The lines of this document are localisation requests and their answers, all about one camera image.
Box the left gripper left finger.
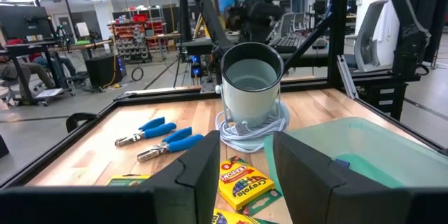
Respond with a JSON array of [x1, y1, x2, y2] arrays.
[[139, 129, 222, 224]]

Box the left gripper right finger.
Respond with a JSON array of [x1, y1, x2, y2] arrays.
[[272, 131, 410, 224]]

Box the blue eraser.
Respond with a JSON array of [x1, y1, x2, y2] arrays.
[[334, 157, 351, 169]]

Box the yellow Crayola crayon box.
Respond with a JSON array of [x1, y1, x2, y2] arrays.
[[218, 155, 284, 217], [211, 207, 279, 224], [105, 174, 153, 187]]

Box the green translucent plastic tray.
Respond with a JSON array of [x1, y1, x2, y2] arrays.
[[263, 116, 448, 199]]

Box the white metal mug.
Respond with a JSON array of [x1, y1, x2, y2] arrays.
[[214, 41, 291, 154]]

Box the black drawer unit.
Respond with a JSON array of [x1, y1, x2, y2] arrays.
[[358, 80, 410, 122]]

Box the black table clamp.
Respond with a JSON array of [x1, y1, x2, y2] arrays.
[[65, 112, 99, 134]]

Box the black computer tower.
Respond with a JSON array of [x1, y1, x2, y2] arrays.
[[85, 53, 127, 88]]

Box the black keyboard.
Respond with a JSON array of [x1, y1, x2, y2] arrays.
[[268, 36, 300, 54]]

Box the shelf with red bins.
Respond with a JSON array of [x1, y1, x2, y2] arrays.
[[107, 13, 166, 63]]

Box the grey office chair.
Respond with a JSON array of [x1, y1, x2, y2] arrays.
[[344, 0, 390, 74]]

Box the person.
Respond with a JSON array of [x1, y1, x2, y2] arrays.
[[0, 54, 57, 99]]

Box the black rolling desk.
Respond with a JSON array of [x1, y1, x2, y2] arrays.
[[0, 39, 88, 108]]

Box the black monitor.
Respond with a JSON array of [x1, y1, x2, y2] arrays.
[[0, 5, 54, 42]]

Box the blue-handled pliers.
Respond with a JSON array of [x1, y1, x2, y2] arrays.
[[114, 116, 178, 148], [136, 126, 205, 163]]

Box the white lamp cord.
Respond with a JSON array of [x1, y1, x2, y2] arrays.
[[214, 101, 291, 150]]

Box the black cable coil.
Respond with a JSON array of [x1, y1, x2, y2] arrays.
[[130, 66, 145, 83]]

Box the black aluminium rig frame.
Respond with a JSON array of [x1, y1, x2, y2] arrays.
[[0, 0, 448, 190]]

